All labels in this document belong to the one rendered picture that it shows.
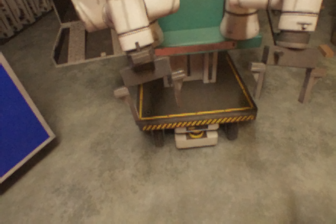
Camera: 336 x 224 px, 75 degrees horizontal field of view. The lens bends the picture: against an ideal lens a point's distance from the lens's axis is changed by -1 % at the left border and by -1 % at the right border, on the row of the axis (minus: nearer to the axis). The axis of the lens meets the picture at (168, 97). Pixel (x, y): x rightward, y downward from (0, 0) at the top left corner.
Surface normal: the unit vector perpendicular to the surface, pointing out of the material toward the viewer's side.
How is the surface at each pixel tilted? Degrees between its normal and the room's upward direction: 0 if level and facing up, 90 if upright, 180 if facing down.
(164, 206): 0
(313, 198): 0
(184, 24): 90
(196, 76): 90
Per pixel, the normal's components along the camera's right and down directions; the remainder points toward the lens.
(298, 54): -0.08, 0.30
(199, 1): 0.06, 0.65
